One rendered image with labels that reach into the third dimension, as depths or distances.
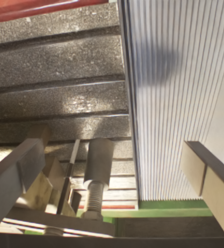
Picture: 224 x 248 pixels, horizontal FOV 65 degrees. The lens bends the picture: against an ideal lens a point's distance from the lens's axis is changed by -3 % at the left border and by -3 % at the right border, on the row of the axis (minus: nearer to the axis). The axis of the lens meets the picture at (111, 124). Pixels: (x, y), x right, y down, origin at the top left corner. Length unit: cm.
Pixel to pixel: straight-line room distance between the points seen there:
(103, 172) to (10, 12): 41
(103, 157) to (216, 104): 35
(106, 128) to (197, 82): 27
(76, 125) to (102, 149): 10
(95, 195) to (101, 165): 8
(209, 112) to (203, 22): 26
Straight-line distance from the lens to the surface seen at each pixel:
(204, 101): 57
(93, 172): 48
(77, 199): 84
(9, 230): 59
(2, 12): 48
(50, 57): 43
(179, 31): 47
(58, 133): 56
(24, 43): 46
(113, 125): 51
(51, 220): 43
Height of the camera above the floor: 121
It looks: 48 degrees down
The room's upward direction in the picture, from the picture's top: 175 degrees counter-clockwise
